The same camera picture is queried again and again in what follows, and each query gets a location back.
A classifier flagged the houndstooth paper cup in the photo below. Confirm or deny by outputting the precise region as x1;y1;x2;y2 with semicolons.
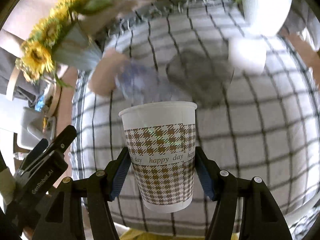
119;101;197;213

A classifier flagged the sunflower bouquet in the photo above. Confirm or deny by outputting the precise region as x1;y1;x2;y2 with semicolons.
15;0;116;86

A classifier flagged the pink cup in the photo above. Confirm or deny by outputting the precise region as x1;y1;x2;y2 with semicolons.
87;49;129;97

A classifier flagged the dark grey glass cup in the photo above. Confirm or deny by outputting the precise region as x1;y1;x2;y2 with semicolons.
166;49;234;108

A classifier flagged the white frosted cup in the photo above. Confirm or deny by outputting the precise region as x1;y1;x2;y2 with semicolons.
228;37;267;75

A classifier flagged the pale green ribbed vase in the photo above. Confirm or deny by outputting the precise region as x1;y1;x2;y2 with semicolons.
52;22;103;72

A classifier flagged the clear blue floral cup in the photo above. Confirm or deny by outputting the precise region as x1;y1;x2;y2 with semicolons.
115;60;184;106

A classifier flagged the white ribbed plant pot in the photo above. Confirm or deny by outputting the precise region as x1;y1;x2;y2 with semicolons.
242;0;292;37

